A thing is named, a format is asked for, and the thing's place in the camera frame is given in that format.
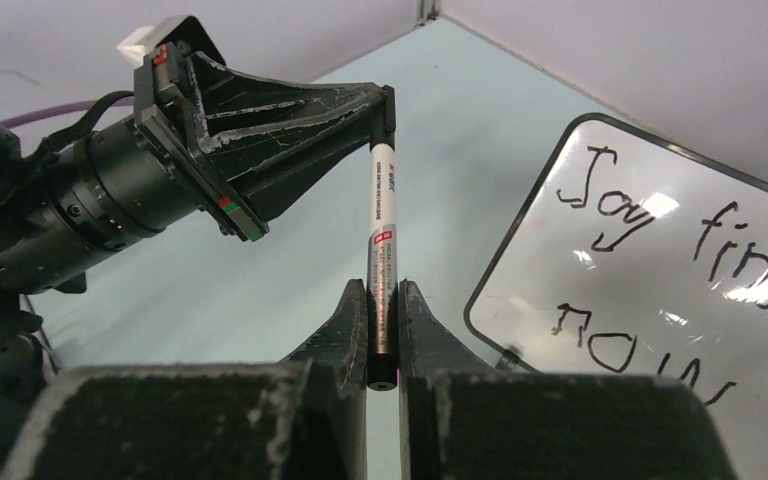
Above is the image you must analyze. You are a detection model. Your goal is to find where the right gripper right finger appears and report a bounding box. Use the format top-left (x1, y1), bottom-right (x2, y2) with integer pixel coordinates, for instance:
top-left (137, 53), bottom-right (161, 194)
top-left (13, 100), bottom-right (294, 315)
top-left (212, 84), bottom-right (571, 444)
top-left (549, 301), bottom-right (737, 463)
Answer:
top-left (397, 280), bottom-right (737, 479)

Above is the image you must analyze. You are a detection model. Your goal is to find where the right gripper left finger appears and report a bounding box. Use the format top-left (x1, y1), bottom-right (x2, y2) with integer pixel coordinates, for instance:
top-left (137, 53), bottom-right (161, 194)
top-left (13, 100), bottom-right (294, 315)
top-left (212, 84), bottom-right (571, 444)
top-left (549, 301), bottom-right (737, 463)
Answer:
top-left (0, 279), bottom-right (368, 479)

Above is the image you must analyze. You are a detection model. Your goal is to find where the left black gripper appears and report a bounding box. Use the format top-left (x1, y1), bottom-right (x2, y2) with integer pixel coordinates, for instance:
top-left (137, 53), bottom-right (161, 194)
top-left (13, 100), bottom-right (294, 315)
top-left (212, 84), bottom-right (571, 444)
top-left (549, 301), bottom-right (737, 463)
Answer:
top-left (133, 15), bottom-right (385, 242)

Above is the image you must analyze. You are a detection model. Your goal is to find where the black marker cap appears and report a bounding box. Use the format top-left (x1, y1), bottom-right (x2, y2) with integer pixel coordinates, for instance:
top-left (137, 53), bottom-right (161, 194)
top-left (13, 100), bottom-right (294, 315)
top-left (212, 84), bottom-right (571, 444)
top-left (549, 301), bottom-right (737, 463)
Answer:
top-left (369, 85), bottom-right (396, 150)

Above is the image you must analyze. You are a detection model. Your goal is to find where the black white marker pen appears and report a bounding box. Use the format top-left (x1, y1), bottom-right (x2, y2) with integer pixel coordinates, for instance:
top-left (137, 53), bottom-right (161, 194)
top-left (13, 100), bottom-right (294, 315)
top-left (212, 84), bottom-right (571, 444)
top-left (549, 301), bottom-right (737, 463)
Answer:
top-left (366, 143), bottom-right (398, 391)

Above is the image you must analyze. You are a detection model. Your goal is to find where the black framed whiteboard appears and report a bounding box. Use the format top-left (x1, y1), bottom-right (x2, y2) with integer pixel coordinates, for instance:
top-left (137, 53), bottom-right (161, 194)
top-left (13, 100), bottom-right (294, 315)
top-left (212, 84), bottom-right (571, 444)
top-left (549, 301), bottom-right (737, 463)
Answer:
top-left (464, 113), bottom-right (768, 479)

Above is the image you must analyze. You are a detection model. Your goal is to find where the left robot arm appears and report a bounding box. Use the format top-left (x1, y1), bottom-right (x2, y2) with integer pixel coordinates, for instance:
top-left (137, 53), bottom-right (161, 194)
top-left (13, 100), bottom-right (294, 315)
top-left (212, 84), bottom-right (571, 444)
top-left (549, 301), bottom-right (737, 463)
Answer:
top-left (0, 15), bottom-right (395, 469)

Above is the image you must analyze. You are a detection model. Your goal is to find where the left whiteboard foot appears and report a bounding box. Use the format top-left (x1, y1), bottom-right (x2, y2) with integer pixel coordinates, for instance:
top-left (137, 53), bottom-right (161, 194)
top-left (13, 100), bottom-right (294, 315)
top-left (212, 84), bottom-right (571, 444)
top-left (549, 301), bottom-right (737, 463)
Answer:
top-left (495, 346), bottom-right (521, 372)

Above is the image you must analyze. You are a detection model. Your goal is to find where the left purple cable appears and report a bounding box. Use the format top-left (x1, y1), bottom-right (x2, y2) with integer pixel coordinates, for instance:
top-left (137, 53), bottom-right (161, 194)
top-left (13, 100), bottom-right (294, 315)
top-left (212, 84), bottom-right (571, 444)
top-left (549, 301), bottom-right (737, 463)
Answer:
top-left (0, 97), bottom-right (135, 130)

